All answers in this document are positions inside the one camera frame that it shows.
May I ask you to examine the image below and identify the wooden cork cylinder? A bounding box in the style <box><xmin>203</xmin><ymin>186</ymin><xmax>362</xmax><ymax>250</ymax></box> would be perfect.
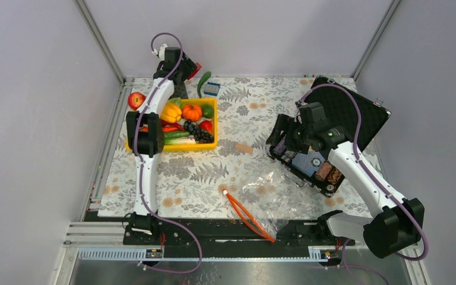
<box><xmin>235</xmin><ymin>144</ymin><xmax>254</xmax><ymax>154</ymax></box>

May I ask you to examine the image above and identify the clear zip top bag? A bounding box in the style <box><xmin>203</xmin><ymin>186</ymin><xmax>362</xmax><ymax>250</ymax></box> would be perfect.
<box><xmin>220</xmin><ymin>166</ymin><xmax>316</xmax><ymax>243</ymax></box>

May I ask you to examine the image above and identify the yellow fake bell pepper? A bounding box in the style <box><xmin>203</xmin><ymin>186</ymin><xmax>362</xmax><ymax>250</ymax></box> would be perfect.
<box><xmin>160</xmin><ymin>102</ymin><xmax>182</xmax><ymax>123</ymax></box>

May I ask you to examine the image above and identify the red fake tomato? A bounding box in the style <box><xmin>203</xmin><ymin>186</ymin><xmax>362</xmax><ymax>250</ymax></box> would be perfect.
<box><xmin>199</xmin><ymin>121</ymin><xmax>214</xmax><ymax>135</ymax></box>

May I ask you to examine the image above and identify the purple cable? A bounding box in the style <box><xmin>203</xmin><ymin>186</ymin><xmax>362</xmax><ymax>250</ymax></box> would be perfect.
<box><xmin>132</xmin><ymin>32</ymin><xmax>204</xmax><ymax>275</ymax></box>
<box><xmin>296</xmin><ymin>83</ymin><xmax>430</xmax><ymax>285</ymax></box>

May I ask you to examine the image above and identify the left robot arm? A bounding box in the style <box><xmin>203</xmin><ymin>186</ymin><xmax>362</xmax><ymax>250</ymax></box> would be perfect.
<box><xmin>126</xmin><ymin>44</ymin><xmax>197</xmax><ymax>244</ymax></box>

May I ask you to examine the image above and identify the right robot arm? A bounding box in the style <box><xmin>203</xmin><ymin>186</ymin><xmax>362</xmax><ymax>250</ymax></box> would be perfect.
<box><xmin>268</xmin><ymin>103</ymin><xmax>428</xmax><ymax>260</ymax></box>

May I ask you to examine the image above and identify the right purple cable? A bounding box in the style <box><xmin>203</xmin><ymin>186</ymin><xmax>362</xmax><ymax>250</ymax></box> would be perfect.
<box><xmin>296</xmin><ymin>83</ymin><xmax>430</xmax><ymax>285</ymax></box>

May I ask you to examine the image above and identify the dark green fake pepper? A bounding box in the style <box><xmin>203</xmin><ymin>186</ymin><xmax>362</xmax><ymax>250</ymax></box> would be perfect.
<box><xmin>197</xmin><ymin>71</ymin><xmax>212</xmax><ymax>99</ymax></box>

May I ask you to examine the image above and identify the black poker chip case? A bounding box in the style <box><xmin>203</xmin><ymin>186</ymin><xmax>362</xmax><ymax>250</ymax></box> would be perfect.
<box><xmin>268</xmin><ymin>75</ymin><xmax>391</xmax><ymax>197</ymax></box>

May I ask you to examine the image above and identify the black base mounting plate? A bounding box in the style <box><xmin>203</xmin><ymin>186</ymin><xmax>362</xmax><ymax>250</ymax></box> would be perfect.
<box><xmin>123</xmin><ymin>217</ymin><xmax>345</xmax><ymax>258</ymax></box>

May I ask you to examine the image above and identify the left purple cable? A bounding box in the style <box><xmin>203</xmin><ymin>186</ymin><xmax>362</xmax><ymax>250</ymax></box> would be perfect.
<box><xmin>132</xmin><ymin>32</ymin><xmax>204</xmax><ymax>275</ymax></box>

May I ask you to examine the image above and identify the green fake cucumber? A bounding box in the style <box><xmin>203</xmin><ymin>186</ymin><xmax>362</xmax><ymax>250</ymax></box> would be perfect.
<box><xmin>164</xmin><ymin>131</ymin><xmax>190</xmax><ymax>140</ymax></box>

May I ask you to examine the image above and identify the black fake grape bunch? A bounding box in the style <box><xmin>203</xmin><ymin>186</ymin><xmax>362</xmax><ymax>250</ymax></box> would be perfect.
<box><xmin>183</xmin><ymin>120</ymin><xmax>214</xmax><ymax>144</ymax></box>

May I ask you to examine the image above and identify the blue grey small box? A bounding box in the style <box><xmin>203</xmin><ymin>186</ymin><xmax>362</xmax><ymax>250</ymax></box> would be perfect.
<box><xmin>202</xmin><ymin>82</ymin><xmax>220</xmax><ymax>96</ymax></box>

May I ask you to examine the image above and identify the black foam square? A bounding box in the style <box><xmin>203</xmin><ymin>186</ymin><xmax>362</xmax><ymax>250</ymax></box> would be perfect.
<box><xmin>170</xmin><ymin>82</ymin><xmax>189</xmax><ymax>99</ymax></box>

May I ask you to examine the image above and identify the red fake chili pepper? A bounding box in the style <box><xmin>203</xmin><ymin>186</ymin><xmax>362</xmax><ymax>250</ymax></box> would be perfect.
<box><xmin>161</xmin><ymin>121</ymin><xmax>184</xmax><ymax>131</ymax></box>

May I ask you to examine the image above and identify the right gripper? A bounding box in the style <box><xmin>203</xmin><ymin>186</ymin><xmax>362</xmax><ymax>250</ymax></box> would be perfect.
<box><xmin>265</xmin><ymin>113</ymin><xmax>314</xmax><ymax>155</ymax></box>

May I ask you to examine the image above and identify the yellow plastic bin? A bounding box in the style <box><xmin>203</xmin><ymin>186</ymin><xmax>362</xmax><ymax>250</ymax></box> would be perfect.
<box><xmin>126</xmin><ymin>92</ymin><xmax>217</xmax><ymax>157</ymax></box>

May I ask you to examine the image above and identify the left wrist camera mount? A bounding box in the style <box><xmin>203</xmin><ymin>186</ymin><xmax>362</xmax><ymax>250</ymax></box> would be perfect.
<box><xmin>152</xmin><ymin>43</ymin><xmax>168</xmax><ymax>61</ymax></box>

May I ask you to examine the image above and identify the red fake apple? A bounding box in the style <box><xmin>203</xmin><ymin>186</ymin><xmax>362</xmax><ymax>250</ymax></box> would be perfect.
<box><xmin>128</xmin><ymin>92</ymin><xmax>146</xmax><ymax>110</ymax></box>

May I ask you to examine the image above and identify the orange fake carrot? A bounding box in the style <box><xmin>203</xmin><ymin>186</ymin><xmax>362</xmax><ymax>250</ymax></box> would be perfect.
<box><xmin>140</xmin><ymin>125</ymin><xmax>179</xmax><ymax>134</ymax></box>

